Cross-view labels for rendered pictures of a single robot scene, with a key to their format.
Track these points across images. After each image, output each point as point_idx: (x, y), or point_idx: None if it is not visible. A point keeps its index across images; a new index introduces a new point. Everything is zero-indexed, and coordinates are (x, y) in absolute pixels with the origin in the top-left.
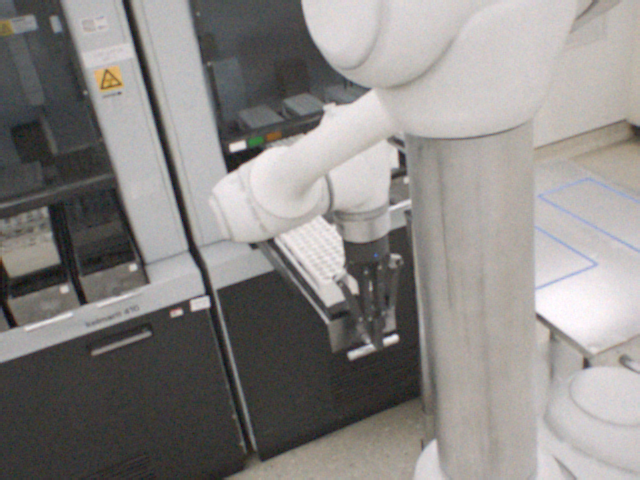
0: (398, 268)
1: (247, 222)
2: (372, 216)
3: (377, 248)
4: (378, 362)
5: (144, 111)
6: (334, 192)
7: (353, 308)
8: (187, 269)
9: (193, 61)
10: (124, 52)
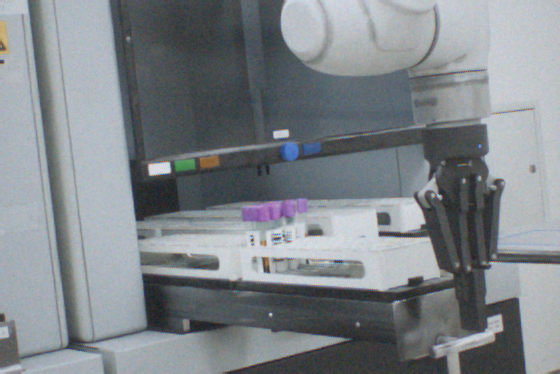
0: (498, 192)
1: (354, 14)
2: (477, 78)
3: (481, 135)
4: None
5: (30, 97)
6: (440, 19)
7: (447, 242)
8: (81, 356)
9: (105, 35)
10: (16, 4)
